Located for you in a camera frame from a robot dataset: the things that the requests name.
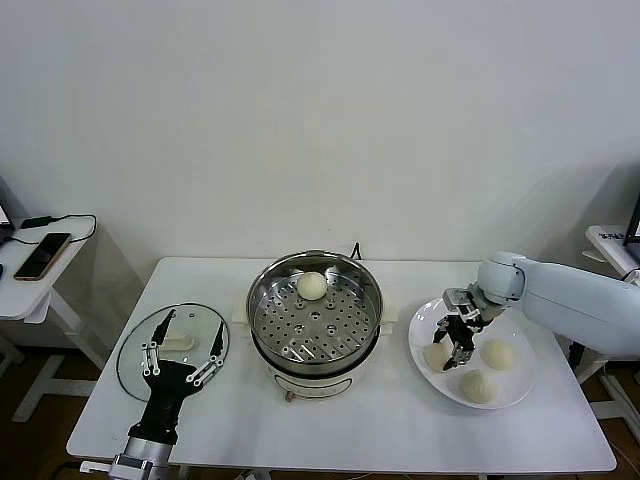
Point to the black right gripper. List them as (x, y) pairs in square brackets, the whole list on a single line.
[(461, 334)]

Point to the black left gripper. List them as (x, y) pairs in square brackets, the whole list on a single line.
[(167, 387)]

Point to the white steamed baozi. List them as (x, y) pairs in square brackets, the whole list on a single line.
[(312, 286), (497, 354), (432, 357), (479, 387)]

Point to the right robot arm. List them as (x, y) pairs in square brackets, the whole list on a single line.
[(565, 295)]

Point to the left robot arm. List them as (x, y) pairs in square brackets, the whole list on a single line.
[(147, 445)]

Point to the stainless steel steamer basket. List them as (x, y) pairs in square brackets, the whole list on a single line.
[(315, 330)]

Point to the white round plate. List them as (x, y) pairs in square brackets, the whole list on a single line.
[(515, 390)]

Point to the white electric cooker pot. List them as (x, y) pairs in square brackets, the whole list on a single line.
[(310, 385)]

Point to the black smartphone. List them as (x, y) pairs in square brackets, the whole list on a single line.
[(42, 256)]

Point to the white side table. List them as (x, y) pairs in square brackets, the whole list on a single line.
[(607, 240), (20, 300)]

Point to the dark laptop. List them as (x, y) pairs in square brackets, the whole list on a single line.
[(635, 225), (6, 197)]

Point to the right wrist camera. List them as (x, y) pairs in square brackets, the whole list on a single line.
[(456, 299)]

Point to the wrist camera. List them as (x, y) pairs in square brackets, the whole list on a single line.
[(132, 462), (456, 299)]

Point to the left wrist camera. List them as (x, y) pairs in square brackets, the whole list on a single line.
[(132, 462)]

